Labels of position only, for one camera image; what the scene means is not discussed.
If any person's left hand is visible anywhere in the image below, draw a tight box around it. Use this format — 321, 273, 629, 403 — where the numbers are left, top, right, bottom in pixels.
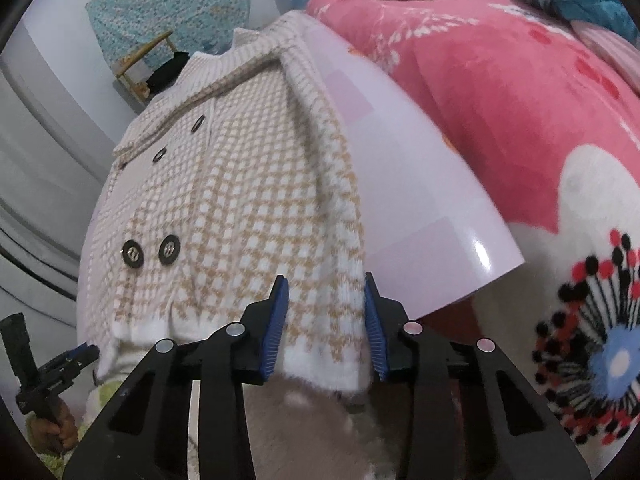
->
27, 404, 81, 457

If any white folding board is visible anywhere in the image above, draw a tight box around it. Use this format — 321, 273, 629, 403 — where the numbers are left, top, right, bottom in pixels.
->
295, 25, 526, 321

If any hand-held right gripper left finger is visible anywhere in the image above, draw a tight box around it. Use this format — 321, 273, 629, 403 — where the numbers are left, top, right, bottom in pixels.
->
62, 275, 291, 480

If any pink floral blanket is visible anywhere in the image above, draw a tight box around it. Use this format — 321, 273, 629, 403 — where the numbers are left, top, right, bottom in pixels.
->
305, 0, 640, 466

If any black cloth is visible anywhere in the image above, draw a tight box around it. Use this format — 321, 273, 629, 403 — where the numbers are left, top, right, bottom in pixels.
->
145, 50, 191, 95

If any beige houndstooth coat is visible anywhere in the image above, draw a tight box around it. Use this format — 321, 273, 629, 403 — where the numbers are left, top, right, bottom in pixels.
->
75, 10, 373, 393

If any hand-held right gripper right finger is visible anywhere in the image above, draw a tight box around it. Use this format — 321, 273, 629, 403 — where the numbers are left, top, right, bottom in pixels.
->
364, 272, 593, 480

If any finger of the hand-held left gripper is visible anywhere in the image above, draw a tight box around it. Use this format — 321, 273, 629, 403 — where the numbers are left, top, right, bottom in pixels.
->
55, 352, 102, 381
47, 343, 97, 368

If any white panelled cabinet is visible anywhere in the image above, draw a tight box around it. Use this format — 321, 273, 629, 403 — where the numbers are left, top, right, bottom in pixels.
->
0, 20, 136, 321

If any pink striped sheet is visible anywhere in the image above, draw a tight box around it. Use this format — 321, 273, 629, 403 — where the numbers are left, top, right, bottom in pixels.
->
570, 20, 640, 86

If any wooden chair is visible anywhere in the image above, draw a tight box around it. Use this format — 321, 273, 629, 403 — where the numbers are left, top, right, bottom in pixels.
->
114, 30, 176, 106

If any teal floral cloth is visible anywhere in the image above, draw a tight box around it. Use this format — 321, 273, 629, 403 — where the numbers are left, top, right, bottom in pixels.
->
85, 0, 266, 73

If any white fleece garment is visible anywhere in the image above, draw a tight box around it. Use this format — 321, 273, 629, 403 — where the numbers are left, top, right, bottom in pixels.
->
185, 370, 416, 480

